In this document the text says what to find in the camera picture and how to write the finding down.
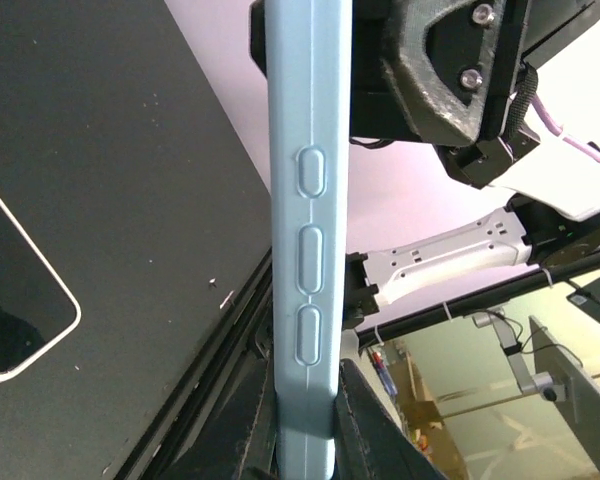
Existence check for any light blue phone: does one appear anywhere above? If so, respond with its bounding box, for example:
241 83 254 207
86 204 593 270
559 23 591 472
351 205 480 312
265 1 353 479

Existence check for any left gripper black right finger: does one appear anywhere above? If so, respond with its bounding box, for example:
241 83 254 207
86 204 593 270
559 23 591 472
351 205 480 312
334 359 445 480

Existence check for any beige pink phone case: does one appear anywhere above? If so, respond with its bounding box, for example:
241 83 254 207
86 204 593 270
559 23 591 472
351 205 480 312
0 171 83 387

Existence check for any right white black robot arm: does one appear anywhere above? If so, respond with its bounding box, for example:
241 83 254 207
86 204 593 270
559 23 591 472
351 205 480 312
249 1 600 334

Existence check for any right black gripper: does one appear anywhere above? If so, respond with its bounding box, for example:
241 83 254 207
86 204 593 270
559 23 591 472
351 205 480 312
249 0 600 190

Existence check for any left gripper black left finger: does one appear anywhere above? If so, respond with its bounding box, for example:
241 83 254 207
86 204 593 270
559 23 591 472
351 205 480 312
160 359 277 480

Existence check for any black screen phone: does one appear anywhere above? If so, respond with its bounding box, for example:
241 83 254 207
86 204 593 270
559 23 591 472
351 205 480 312
0 184 77 374

